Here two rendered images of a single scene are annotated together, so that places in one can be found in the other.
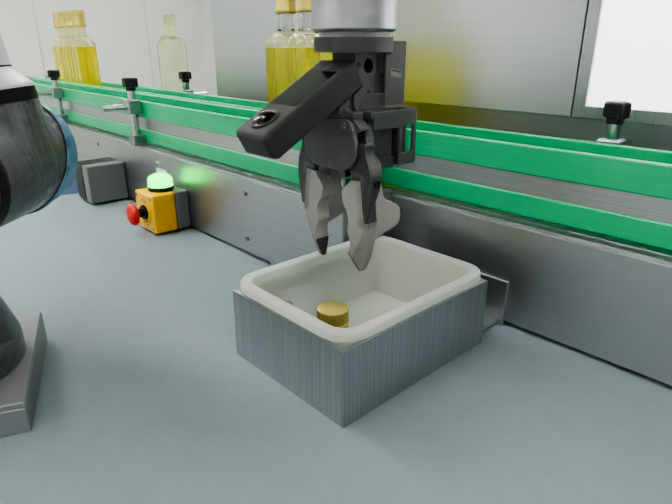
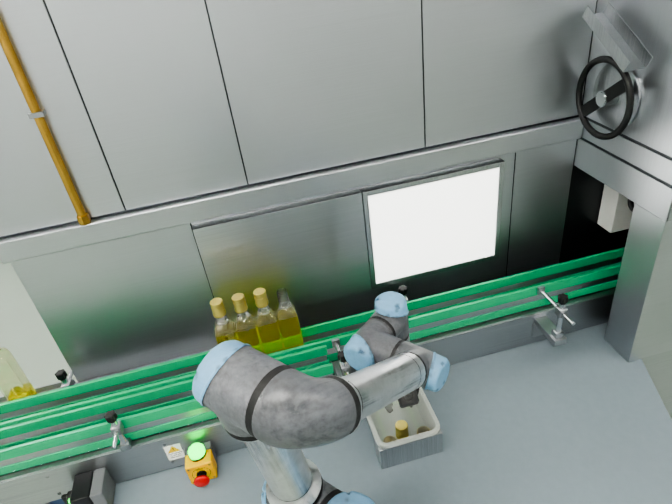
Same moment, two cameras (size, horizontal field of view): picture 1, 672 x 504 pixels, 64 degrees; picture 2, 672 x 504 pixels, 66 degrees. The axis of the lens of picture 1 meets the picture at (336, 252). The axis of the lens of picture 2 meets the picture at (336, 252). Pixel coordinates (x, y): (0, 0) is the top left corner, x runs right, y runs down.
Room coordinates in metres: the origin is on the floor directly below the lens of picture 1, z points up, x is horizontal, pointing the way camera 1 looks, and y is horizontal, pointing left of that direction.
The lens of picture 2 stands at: (0.09, 0.81, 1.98)
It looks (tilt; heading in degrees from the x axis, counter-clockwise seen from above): 33 degrees down; 304
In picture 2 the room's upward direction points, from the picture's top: 8 degrees counter-clockwise
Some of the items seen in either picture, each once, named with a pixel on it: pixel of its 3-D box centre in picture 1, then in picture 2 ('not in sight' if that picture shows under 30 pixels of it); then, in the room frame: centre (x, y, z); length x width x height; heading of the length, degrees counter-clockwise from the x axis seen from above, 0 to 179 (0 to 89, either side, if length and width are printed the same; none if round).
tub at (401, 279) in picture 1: (362, 309); (397, 416); (0.53, -0.03, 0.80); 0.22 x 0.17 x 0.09; 133
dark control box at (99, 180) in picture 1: (101, 180); (93, 493); (1.16, 0.51, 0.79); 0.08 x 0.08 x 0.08; 43
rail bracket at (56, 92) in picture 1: (48, 98); not in sight; (1.43, 0.73, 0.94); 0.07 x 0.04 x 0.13; 133
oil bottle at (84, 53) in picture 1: (85, 62); not in sight; (1.68, 0.74, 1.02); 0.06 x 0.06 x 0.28; 43
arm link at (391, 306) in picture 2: not in sight; (391, 318); (0.52, -0.01, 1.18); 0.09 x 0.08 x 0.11; 83
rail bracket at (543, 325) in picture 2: not in sight; (553, 321); (0.21, -0.46, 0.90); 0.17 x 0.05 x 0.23; 133
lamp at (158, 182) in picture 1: (160, 181); (196, 450); (0.95, 0.32, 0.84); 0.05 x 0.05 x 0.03
